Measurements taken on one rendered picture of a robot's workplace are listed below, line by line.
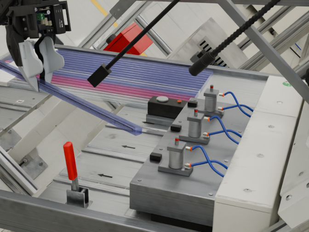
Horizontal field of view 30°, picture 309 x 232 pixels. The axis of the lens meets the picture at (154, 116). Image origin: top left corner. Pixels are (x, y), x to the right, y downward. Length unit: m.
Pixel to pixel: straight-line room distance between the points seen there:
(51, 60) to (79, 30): 2.22
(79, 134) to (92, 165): 1.67
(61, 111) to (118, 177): 1.14
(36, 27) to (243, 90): 0.57
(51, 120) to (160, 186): 1.33
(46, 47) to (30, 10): 0.10
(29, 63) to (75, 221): 0.29
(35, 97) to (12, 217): 0.42
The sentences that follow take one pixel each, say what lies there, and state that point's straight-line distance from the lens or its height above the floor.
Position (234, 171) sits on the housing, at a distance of 0.87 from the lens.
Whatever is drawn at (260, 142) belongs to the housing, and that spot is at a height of 1.25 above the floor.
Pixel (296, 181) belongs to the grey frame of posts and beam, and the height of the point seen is 1.34.
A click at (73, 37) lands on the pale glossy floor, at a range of 3.17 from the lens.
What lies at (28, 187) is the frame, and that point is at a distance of 1.88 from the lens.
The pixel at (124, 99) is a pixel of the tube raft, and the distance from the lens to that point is 1.25.
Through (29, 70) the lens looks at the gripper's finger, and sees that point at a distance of 1.02.
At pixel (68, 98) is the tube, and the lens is 0.98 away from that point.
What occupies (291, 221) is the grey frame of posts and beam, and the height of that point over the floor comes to 1.32.
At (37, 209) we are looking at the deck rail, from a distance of 0.92.
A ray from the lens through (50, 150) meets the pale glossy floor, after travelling 2.52.
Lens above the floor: 1.64
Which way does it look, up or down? 31 degrees down
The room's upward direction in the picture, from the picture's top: 50 degrees clockwise
